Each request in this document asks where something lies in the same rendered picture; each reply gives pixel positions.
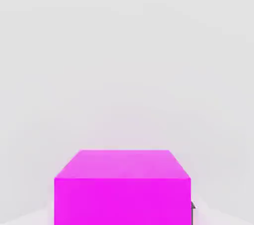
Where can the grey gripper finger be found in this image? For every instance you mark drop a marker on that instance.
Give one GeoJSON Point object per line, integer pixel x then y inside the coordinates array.
{"type": "Point", "coordinates": [192, 214]}

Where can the small magenta cube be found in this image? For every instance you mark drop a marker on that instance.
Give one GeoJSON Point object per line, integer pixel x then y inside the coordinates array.
{"type": "Point", "coordinates": [122, 199]}

